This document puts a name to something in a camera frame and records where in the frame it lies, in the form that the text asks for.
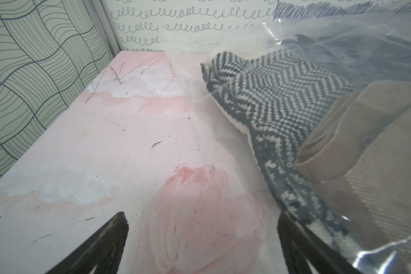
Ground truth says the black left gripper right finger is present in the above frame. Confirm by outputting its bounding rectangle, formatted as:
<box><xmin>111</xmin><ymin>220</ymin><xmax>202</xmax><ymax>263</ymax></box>
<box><xmin>277</xmin><ymin>213</ymin><xmax>360</xmax><ymax>274</ymax></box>

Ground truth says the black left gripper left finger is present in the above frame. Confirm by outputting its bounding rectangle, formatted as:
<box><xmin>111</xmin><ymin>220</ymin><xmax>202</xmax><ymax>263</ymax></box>
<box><xmin>47</xmin><ymin>212</ymin><xmax>129</xmax><ymax>274</ymax></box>

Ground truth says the black white herringbone knit blanket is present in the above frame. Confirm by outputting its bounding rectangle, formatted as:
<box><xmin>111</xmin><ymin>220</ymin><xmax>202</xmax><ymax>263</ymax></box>
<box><xmin>201</xmin><ymin>50</ymin><xmax>356</xmax><ymax>249</ymax></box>

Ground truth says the beige striped blanket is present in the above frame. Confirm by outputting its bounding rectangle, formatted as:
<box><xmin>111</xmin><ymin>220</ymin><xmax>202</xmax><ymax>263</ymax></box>
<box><xmin>296</xmin><ymin>81</ymin><xmax>411</xmax><ymax>249</ymax></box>

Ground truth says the clear plastic vacuum bag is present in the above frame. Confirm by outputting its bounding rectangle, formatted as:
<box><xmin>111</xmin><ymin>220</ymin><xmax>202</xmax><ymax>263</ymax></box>
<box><xmin>147</xmin><ymin>14</ymin><xmax>411</xmax><ymax>274</ymax></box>

